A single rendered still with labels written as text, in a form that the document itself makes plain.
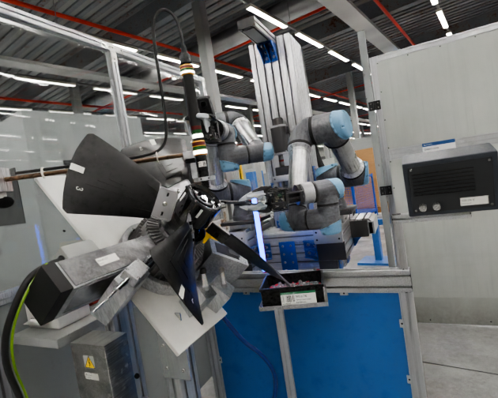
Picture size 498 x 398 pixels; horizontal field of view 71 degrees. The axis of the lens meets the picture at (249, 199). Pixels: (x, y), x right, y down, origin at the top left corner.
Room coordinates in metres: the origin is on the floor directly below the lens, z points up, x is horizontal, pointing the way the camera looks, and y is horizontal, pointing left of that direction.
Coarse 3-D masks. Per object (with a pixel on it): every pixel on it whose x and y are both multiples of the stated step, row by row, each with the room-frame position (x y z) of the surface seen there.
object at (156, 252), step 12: (180, 228) 0.83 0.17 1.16; (168, 240) 0.76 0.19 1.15; (180, 240) 0.81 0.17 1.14; (192, 240) 0.92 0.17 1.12; (156, 252) 0.70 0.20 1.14; (168, 252) 0.74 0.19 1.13; (180, 252) 0.79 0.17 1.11; (192, 252) 0.88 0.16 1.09; (156, 264) 0.68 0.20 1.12; (168, 264) 0.72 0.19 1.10; (180, 264) 0.76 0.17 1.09; (192, 264) 0.86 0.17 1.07; (168, 276) 0.70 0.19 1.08; (180, 276) 0.74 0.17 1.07; (192, 276) 0.82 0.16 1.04; (192, 288) 0.79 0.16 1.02; (192, 312) 0.73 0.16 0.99
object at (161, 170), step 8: (136, 144) 1.19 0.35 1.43; (144, 144) 1.20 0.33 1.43; (160, 144) 1.21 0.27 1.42; (168, 144) 1.22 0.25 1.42; (176, 144) 1.23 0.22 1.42; (184, 144) 1.24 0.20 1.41; (128, 152) 1.16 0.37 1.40; (136, 152) 1.17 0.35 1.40; (144, 152) 1.17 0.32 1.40; (160, 152) 1.17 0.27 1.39; (168, 152) 1.18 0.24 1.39; (176, 152) 1.19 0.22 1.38; (160, 160) 1.15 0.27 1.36; (168, 160) 1.15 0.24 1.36; (176, 160) 1.15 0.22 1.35; (184, 160) 1.16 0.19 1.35; (144, 168) 1.13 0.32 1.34; (152, 168) 1.13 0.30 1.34; (160, 168) 1.13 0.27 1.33; (168, 168) 1.13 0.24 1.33; (176, 168) 1.13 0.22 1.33; (184, 168) 1.13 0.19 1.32; (160, 176) 1.11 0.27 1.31; (168, 176) 1.11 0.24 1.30; (176, 176) 1.11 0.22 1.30; (184, 176) 1.11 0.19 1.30; (160, 184) 1.09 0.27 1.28; (168, 184) 1.09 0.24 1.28
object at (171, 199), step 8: (160, 192) 0.97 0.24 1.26; (168, 192) 0.98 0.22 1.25; (176, 192) 1.00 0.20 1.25; (160, 200) 0.97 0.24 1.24; (168, 200) 0.98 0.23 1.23; (176, 200) 1.00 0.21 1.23; (160, 208) 0.97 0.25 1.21; (168, 208) 0.98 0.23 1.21; (152, 216) 0.95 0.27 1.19; (160, 216) 0.97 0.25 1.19; (168, 216) 0.98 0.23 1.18
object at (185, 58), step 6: (186, 48) 1.11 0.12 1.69; (180, 54) 1.11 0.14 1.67; (186, 54) 1.10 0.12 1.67; (180, 60) 1.11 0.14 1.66; (186, 60) 1.10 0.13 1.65; (198, 156) 1.10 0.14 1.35; (204, 156) 1.10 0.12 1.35; (198, 162) 1.10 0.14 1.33; (204, 162) 1.10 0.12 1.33; (198, 168) 1.10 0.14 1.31; (204, 168) 1.10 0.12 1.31; (198, 174) 1.11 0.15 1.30; (204, 174) 1.10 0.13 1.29; (204, 186) 1.11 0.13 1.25
